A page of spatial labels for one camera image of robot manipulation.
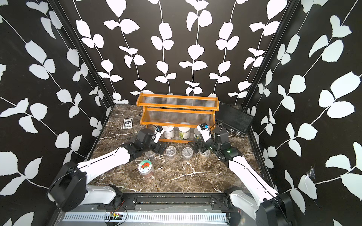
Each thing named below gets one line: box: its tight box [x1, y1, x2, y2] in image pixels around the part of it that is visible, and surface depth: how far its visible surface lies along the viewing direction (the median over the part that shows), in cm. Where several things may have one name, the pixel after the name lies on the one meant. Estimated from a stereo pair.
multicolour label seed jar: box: [193, 128, 202, 141], surface depth 97 cm
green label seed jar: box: [178, 121, 191, 140], surface depth 95 cm
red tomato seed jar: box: [138, 159, 155, 178], surface depth 80 cm
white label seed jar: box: [161, 125, 175, 140], surface depth 95 cm
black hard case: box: [215, 101, 254, 136], surface depth 106 cm
